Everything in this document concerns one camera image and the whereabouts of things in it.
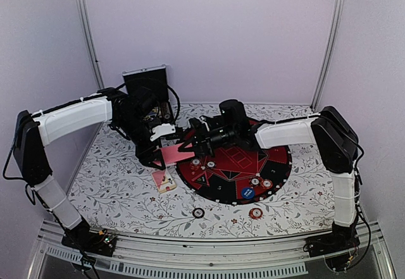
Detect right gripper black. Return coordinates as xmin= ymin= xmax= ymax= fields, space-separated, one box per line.
xmin=179 ymin=123 xmax=238 ymax=158

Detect front aluminium rail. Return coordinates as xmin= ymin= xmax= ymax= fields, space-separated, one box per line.
xmin=27 ymin=221 xmax=397 ymax=278

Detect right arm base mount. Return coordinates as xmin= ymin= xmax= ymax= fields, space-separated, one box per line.
xmin=302 ymin=233 xmax=360 ymax=272

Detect card box with ace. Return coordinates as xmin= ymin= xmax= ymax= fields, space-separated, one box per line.
xmin=151 ymin=169 xmax=177 ymax=194

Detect left aluminium frame post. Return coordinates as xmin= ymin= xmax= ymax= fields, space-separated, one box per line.
xmin=76 ymin=0 xmax=105 ymax=89

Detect black chips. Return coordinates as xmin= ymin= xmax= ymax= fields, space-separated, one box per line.
xmin=249 ymin=178 xmax=261 ymax=187
xmin=206 ymin=161 xmax=216 ymax=169

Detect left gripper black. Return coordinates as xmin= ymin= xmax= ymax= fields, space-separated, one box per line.
xmin=116 ymin=114 xmax=166 ymax=170

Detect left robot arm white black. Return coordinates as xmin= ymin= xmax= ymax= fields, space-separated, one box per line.
xmin=12 ymin=87 xmax=165 ymax=250

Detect orange red chip stack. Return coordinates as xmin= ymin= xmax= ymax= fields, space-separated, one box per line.
xmin=249 ymin=208 xmax=263 ymax=220

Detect floral table cloth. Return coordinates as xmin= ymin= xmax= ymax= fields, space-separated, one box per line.
xmin=69 ymin=125 xmax=335 ymax=239

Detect red chips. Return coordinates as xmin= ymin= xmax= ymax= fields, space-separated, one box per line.
xmin=261 ymin=179 xmax=273 ymax=190
xmin=190 ymin=158 xmax=201 ymax=171

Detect aluminium poker case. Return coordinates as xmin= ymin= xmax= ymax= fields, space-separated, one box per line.
xmin=122 ymin=64 xmax=170 ymax=109

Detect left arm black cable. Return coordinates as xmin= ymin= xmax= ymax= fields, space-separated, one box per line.
xmin=116 ymin=82 xmax=181 ymax=125

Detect right chip roll in case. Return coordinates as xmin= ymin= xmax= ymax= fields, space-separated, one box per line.
xmin=160 ymin=101 xmax=173 ymax=123

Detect red backed card deck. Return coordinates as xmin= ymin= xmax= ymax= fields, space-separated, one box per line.
xmin=151 ymin=149 xmax=166 ymax=170

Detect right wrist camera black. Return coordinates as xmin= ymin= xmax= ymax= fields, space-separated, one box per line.
xmin=219 ymin=99 xmax=249 ymax=129

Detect black brown chip stack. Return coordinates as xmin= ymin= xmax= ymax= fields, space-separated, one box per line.
xmin=192 ymin=208 xmax=205 ymax=219

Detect round red black poker mat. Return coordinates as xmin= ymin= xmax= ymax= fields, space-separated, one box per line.
xmin=173 ymin=115 xmax=292 ymax=205

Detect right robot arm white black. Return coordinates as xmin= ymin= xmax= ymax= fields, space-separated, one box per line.
xmin=176 ymin=99 xmax=359 ymax=251

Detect blue small blind button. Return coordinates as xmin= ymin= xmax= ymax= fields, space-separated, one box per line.
xmin=240 ymin=187 xmax=256 ymax=200

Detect aluminium frame post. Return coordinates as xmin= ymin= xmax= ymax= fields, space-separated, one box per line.
xmin=76 ymin=0 xmax=105 ymax=89
xmin=311 ymin=0 xmax=345 ymax=110

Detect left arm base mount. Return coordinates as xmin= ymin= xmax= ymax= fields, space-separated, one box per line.
xmin=61 ymin=228 xmax=116 ymax=257

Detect triangular all in marker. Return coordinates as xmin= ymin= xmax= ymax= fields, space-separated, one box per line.
xmin=193 ymin=174 xmax=209 ymax=186

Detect right aluminium frame post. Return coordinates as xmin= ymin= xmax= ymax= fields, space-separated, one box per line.
xmin=311 ymin=0 xmax=345 ymax=110

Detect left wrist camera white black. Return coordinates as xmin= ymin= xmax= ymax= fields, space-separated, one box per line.
xmin=150 ymin=123 xmax=184 ymax=141

